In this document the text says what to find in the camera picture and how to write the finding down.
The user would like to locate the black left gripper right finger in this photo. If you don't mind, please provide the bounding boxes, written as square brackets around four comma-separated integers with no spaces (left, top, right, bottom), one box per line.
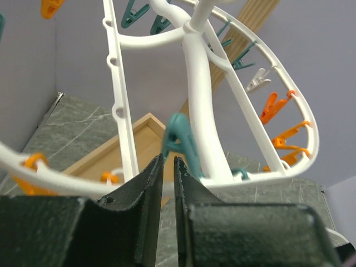
[174,157,342,266]

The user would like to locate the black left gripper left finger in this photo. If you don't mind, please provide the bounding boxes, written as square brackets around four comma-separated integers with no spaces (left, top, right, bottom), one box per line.
[1,155,164,266]

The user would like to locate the white plastic clip hanger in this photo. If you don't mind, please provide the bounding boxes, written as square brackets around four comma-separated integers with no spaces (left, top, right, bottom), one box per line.
[0,0,320,197]

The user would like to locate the teal clothes peg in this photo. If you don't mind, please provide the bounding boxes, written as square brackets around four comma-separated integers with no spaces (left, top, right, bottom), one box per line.
[207,19,233,52]
[161,113,204,181]
[232,41,258,71]
[150,15,171,35]
[121,0,150,28]
[0,13,6,40]
[231,167,250,181]

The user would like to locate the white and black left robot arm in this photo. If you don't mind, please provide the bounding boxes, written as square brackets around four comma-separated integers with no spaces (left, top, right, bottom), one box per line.
[1,156,355,266]

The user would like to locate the orange clothes peg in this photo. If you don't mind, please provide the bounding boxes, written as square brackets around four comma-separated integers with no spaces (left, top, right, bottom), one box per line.
[271,121,310,150]
[40,0,65,19]
[12,152,58,196]
[273,143,311,166]
[100,172,119,184]
[260,90,295,125]

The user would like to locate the wooden drying rack stand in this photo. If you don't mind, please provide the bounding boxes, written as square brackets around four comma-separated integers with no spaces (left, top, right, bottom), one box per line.
[62,0,281,208]

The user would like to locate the white clothes peg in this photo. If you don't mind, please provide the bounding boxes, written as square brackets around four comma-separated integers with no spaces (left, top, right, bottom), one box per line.
[245,68,271,93]

